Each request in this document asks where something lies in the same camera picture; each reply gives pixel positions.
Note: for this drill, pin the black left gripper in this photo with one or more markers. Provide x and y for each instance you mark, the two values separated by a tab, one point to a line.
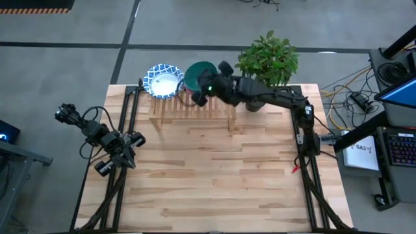
117	146

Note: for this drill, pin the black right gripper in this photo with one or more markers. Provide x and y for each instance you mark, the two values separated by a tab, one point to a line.
221	86

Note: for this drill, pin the green bowl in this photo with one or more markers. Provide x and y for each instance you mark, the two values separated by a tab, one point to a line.
193	76

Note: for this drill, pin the blue patterned paper bowl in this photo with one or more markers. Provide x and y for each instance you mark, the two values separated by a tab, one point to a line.
162	83

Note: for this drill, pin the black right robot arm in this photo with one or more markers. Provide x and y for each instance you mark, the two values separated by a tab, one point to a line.
276	96

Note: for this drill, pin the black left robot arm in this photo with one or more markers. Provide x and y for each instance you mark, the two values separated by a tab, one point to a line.
94	131

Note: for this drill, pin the wooden slatted shelf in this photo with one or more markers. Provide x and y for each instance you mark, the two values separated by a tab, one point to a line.
195	112

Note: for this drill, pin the green potted plant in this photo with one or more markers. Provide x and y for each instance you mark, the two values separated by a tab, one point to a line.
269	58

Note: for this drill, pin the gray metal side table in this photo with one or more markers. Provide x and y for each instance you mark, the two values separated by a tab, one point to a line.
32	156

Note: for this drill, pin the dark device with blue light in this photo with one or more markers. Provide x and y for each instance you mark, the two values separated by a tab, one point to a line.
8	131

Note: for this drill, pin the black power adapter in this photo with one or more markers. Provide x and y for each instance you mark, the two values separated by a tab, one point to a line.
360	101

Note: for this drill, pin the black diagonal bar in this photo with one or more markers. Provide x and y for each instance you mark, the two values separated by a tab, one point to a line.
360	131

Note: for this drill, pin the white paper sheet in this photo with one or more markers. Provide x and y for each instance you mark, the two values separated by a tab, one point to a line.
360	157

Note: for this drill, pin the laptop with blue screen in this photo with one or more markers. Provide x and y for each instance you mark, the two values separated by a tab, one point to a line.
401	94

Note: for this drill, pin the black hazard-striped mat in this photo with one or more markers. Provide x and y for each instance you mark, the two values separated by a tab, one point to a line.
32	4

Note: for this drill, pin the black rig pole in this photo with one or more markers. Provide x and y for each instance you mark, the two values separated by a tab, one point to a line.
401	40

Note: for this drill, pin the black stand foot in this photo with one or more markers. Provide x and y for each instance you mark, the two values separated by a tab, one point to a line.
382	191

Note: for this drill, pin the black backlit keyboard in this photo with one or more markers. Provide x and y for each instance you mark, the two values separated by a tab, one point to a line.
403	149

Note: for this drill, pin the gray equipment cart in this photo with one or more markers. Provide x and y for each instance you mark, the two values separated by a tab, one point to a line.
399	182

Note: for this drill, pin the black aluminium table frame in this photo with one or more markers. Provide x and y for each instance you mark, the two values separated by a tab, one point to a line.
119	201

